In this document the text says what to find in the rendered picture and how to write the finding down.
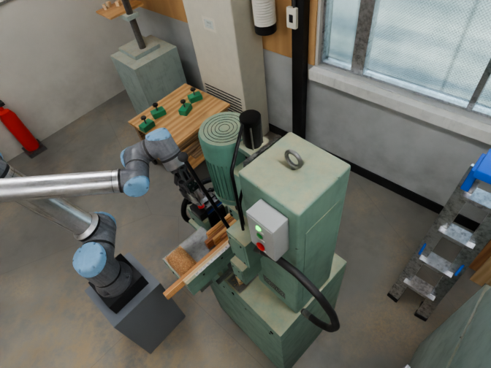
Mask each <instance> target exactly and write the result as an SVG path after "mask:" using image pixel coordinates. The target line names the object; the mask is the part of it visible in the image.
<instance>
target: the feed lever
mask: <svg viewBox="0 0 491 368"><path fill-rule="evenodd" d="M188 158H189V157H188V154H187V153H186V152H180V153H179V154H178V160H179V161H180V162H184V164H185V165H186V166H187V168H188V169H189V171H190V173H191V174H192V176H193V177H194V179H195V180H196V181H197V184H198V185H199V187H200V188H201V189H202V191H203V193H204V194H205V196H206V197H207V199H208V201H209V202H210V203H211V205H212V207H213V209H214V210H215V211H216V213H217V214H218V216H219V218H220V219H221V221H222V222H223V224H224V225H225V226H226V228H227V229H228V228H229V227H230V226H229V224H228V223H227V221H226V219H225V218H224V216H223V215H222V214H221V212H220V210H219V208H218V207H217V206H216V204H215V202H214V201H213V199H212V198H211V196H210V194H209V193H208V191H207V190H206V188H205V187H204V185H203V184H202V182H201V180H200V179H199V178H198V176H197V174H196V172H195V171H194V170H193V168H192V167H191V164H190V163H189V162H188Z"/></svg>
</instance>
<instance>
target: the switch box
mask: <svg viewBox="0 0 491 368"><path fill-rule="evenodd" d="M246 215H247V219H248V226H249V230H250V234H251V241H252V242H253V243H254V244H255V245H256V244H257V243H258V242H260V243H262V244H263V245H264V251H263V252H264V253H265V251H266V254H267V255H268V256H269V257H271V259H272V260H274V261H277V260H278V259H279V258H280V257H282V255H283V254H284V253H285V252H286V251H287V250H288V249H289V219H288V218H287V217H286V216H285V215H283V214H282V213H280V212H279V211H277V210H276V209H275V208H274V207H272V206H271V205H269V204H268V203H267V202H266V201H264V200H263V199H260V200H259V201H258V202H257V203H256V204H254V205H253V206H252V207H251V208H249V209H248V210H247V211H246ZM256 225H258V226H260V228H261V229H262V230H261V232H262V233H263V234H264V235H263V234H261V233H260V232H259V231H258V230H256ZM257 232H259V233H260V234H261V235H262V236H263V238H264V239H263V241H264V242H263V241H261V240H260V239H259V238H258V237H257V235H256V233H257Z"/></svg>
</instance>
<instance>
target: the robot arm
mask: <svg viewBox="0 0 491 368"><path fill-rule="evenodd" d="M180 152H181V151H180V149H179V147H178V146H177V144H176V143H175V140H174V139H173V138H172V135H171V133H169V132H168V130H167V129H166V128H159V129H156V130H154V131H152V132H150V133H148V134H147V135H146V136H145V139H144V140H142V141H140V142H138V143H136V144H134V145H132V146H130V147H127V148H126V149H125V150H123V151H122V152H121V162H122V164H123V166H124V167H125V169H117V170H109V171H98V172H79V173H69V174H58V175H39V176H28V177H27V176H25V175H24V174H22V173H21V172H19V171H18V170H16V169H14V168H12V167H11V166H10V165H9V164H7V163H5V162H4V161H2V160H3V156H2V154H1V153H0V202H16V203H18V204H20V205H21V206H23V207H25V208H27V209H29V210H31V211H33V212H35V213H36V214H38V215H41V216H42V217H44V218H47V219H48V220H49V221H52V222H54V223H56V224H58V225H59V226H61V227H63V228H65V229H67V230H69V231H71V232H73V233H74V238H75V239H77V240H79V241H81V242H82V243H83V245H82V247H81V248H78V249H77V251H76V252H75V254H74V257H73V262H72V264H73V267H74V268H75V270H76V271H77V273H78V274H79V275H81V276H83V277H84V278H85V279H86V280H88V281H90V282H91V283H93V284H94V285H95V288H96V291H97V292H98V293H99V294H100V295H101V296H103V297H105V298H113V297H117V296H119V295H121V294H122V293H123V292H124V291H125V290H126V289H127V288H128V287H129V285H130V283H131V281H132V269H131V267H130V266H129V265H128V264H126V263H124V262H122V261H117V260H116V259H115V257H114V255H115V236H116V229H117V226H116V220H115V218H114V217H113V216H112V215H111V214H109V213H107V212H90V213H87V212H85V211H83V210H82V209H80V208H79V207H76V206H75V205H73V204H72V203H70V202H68V201H67V200H66V199H63V198H62V197H68V196H85V195H94V194H103V193H125V194H126V195H127V196H132V197H138V196H142V195H144V194H146V193H147V192H148V189H149V184H150V180H149V162H151V161H153V160H155V159H157V158H159V159H160V161H161V162H162V163H163V165H164V167H165V168H166V170H167V171H168V172H171V173H172V174H175V177H174V184H176V186H179V188H180V189H179V191H180V193H181V195H182V196H183V197H184V198H186V199H188V200H189V201H190V202H192V203H194V204H196V205H198V206H202V204H203V199H204V198H205V196H204V195H203V194H202V192H201V190H200V187H199V185H198V184H197V181H196V180H195V179H194V177H193V176H192V174H190V173H189V171H188V170H187V169H188V168H187V166H186V165H185V164H184V162H180V161H179V160H178V154H179V153H180ZM193 192H194V193H195V194H196V197H197V198H198V201H197V199H196V198H194V195H193Z"/></svg>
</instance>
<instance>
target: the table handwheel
mask: <svg viewBox="0 0 491 368"><path fill-rule="evenodd" d="M201 182H202V184H203V185H205V184H207V183H211V182H212V181H211V179H210V177H207V178H205V179H203V180H201ZM187 204H193V203H192V202H190V201H188V199H186V198H184V199H183V202H182V205H181V209H180V213H181V216H182V218H183V219H184V221H185V222H187V223H189V220H190V218H189V217H188V216H187V214H186V208H187Z"/></svg>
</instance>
